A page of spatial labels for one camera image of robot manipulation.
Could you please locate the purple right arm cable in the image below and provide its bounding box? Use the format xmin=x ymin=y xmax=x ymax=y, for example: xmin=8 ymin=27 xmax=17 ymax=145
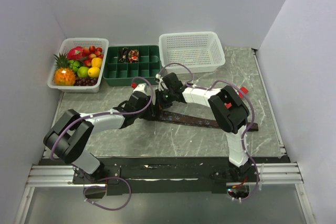
xmin=157 ymin=62 xmax=260 ymax=204

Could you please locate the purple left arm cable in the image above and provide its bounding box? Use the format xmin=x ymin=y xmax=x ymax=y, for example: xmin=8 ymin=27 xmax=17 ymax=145
xmin=49 ymin=76 xmax=154 ymax=211

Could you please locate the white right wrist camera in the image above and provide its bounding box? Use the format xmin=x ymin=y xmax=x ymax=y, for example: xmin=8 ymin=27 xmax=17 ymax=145
xmin=155 ymin=74 xmax=167 ymax=91

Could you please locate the orange pineapple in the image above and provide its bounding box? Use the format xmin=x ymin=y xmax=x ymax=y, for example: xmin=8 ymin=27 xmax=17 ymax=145
xmin=54 ymin=53 xmax=76 ymax=86

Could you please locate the pink dragon fruit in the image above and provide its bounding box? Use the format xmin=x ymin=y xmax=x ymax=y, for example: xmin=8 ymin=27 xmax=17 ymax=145
xmin=67 ymin=47 xmax=84 ymax=60

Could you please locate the white fruit basket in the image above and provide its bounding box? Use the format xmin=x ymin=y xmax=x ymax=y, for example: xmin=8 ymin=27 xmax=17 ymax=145
xmin=47 ymin=38 xmax=109 ymax=93

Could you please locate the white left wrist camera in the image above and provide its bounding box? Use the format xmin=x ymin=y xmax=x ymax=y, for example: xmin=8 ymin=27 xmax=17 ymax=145
xmin=131 ymin=83 xmax=148 ymax=94

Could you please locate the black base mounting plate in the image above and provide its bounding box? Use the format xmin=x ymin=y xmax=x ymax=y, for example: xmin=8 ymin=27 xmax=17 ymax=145
xmin=73 ymin=157 xmax=259 ymax=196

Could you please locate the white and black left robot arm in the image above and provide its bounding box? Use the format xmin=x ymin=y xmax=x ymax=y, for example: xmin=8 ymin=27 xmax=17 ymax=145
xmin=43 ymin=91 xmax=155 ymax=183

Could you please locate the white perforated empty basket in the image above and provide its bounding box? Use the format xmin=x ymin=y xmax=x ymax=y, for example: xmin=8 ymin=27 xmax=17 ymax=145
xmin=159 ymin=31 xmax=226 ymax=74

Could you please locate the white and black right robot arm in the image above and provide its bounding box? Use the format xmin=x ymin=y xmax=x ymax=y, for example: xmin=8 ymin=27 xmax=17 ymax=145
xmin=155 ymin=73 xmax=249 ymax=182

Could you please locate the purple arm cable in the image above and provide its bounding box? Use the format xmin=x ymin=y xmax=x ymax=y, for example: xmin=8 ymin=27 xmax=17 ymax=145
xmin=49 ymin=76 xmax=154 ymax=211
xmin=157 ymin=62 xmax=260 ymax=204

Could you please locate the red rectangular box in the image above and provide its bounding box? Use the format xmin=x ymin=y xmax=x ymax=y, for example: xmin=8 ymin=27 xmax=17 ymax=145
xmin=225 ymin=87 xmax=249 ymax=109

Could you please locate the dark green fruit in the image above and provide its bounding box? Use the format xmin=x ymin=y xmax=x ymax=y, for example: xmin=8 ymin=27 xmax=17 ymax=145
xmin=68 ymin=60 xmax=81 ymax=73

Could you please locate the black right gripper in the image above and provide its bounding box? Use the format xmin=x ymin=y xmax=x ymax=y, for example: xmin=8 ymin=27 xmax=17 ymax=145
xmin=155 ymin=88 xmax=175 ymax=112

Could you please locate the yellow lemon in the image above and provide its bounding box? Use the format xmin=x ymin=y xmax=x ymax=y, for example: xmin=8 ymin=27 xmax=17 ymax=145
xmin=88 ymin=67 xmax=101 ymax=78

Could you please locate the orange fruit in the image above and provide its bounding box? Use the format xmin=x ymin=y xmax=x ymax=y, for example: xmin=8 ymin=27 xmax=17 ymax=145
xmin=91 ymin=57 xmax=102 ymax=69

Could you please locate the dark rolled tie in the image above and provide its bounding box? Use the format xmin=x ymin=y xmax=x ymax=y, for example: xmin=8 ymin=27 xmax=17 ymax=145
xmin=118 ymin=47 xmax=129 ymax=63

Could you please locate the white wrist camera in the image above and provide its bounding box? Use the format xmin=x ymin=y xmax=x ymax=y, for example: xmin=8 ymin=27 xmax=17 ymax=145
xmin=131 ymin=83 xmax=148 ymax=94
xmin=155 ymin=74 xmax=167 ymax=91

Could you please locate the brown floral necktie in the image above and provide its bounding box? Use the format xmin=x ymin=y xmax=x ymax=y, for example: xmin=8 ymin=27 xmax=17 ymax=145
xmin=145 ymin=110 xmax=259 ymax=132

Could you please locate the red patterned rolled tie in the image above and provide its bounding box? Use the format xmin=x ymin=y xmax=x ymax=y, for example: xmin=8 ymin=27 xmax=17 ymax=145
xmin=128 ymin=49 xmax=139 ymax=63

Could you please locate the green apple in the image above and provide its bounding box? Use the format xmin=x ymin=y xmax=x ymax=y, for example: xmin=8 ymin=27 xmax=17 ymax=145
xmin=77 ymin=67 xmax=89 ymax=78

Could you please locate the green compartment organizer tray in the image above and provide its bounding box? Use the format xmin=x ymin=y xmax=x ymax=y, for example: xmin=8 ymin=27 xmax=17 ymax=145
xmin=103 ymin=45 xmax=161 ymax=87

